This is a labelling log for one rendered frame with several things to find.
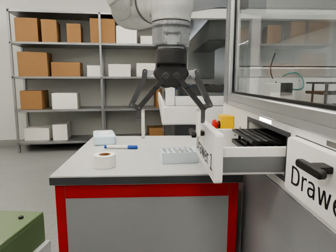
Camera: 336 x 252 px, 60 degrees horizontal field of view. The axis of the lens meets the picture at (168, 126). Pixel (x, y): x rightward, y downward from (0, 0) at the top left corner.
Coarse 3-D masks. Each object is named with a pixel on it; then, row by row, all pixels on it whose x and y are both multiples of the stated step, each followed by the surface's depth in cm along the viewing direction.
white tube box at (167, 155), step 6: (162, 150) 102; (168, 150) 102; (174, 150) 102; (180, 150) 102; (186, 150) 103; (192, 150) 103; (162, 156) 98; (168, 156) 98; (174, 156) 98; (180, 156) 99; (186, 156) 99; (192, 156) 99; (162, 162) 98; (168, 162) 98; (174, 162) 99; (180, 162) 99; (186, 162) 99; (192, 162) 100
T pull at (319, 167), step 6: (300, 162) 47; (306, 162) 46; (312, 162) 46; (318, 162) 46; (300, 168) 47; (306, 168) 45; (312, 168) 43; (318, 168) 43; (324, 168) 44; (330, 168) 44; (312, 174) 43; (318, 174) 42; (324, 174) 41
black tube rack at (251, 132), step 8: (240, 128) 85; (248, 128) 85; (256, 128) 85; (264, 128) 85; (240, 136) 84; (256, 136) 73; (264, 136) 73; (272, 136) 73; (280, 136) 73; (240, 144) 77; (248, 144) 76; (256, 144) 69; (264, 144) 77; (272, 144) 77; (280, 144) 77
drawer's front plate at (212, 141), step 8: (200, 128) 81; (208, 128) 69; (200, 136) 81; (208, 136) 69; (216, 136) 61; (208, 144) 69; (216, 144) 61; (208, 152) 69; (216, 152) 62; (208, 160) 69; (216, 160) 62; (208, 168) 69; (216, 168) 62; (216, 176) 62
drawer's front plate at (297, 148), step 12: (288, 144) 59; (300, 144) 54; (312, 144) 51; (288, 156) 59; (300, 156) 54; (312, 156) 50; (324, 156) 46; (288, 168) 59; (288, 180) 59; (300, 180) 54; (312, 180) 50; (324, 180) 46; (300, 192) 54; (312, 192) 50; (312, 204) 50; (324, 216) 46
